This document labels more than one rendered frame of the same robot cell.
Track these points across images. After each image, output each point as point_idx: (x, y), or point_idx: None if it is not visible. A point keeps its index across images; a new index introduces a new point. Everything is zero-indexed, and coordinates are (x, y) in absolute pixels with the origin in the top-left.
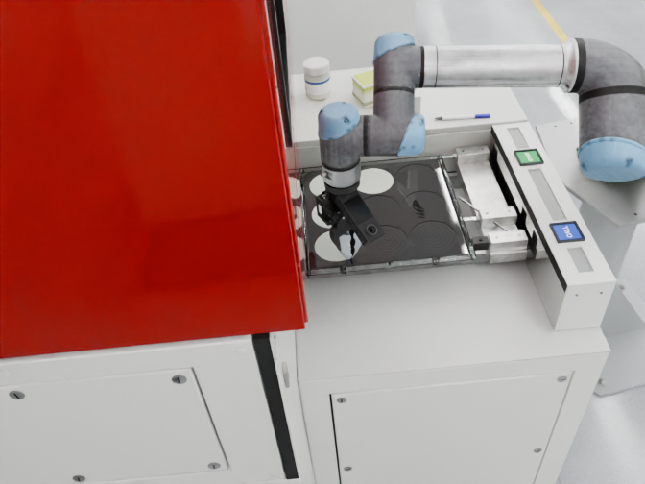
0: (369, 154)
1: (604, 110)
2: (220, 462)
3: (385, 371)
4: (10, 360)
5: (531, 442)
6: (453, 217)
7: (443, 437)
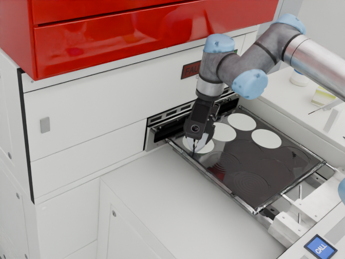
0: (218, 76)
1: None
2: (11, 155)
3: (136, 214)
4: None
5: None
6: (278, 188)
7: None
